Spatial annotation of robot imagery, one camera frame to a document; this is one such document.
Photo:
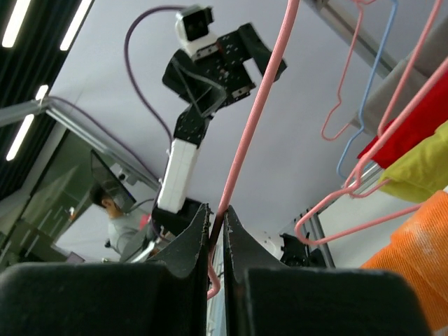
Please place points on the left aluminium frame post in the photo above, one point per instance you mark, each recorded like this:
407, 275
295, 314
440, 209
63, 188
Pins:
86, 127

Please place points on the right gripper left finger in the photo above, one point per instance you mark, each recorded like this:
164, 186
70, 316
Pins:
166, 295

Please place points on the pink hanger far left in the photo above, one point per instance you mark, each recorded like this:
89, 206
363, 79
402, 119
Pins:
360, 6

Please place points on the red trousers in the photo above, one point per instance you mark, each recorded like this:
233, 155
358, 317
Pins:
421, 123

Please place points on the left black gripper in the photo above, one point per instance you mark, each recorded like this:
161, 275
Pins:
215, 75

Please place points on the pink hanger with orange trousers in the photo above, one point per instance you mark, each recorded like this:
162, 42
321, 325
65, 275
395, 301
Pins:
247, 135

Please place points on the orange white trousers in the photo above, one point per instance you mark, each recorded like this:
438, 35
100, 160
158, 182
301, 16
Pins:
418, 252

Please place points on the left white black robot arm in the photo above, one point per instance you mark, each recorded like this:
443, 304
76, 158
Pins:
173, 210

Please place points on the pink hanger with yellow trousers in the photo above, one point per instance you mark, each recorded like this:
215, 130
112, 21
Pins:
393, 95

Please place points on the aluminium hanging rail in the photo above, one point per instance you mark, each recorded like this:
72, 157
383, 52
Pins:
339, 19

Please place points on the person in grey shirt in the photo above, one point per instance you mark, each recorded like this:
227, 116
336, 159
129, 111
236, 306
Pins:
122, 227

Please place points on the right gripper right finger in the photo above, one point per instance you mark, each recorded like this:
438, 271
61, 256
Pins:
263, 296

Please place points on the blue wire hanger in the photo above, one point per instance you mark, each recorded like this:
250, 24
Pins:
373, 71

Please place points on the yellow green trousers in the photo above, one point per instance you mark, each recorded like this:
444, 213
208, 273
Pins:
421, 172

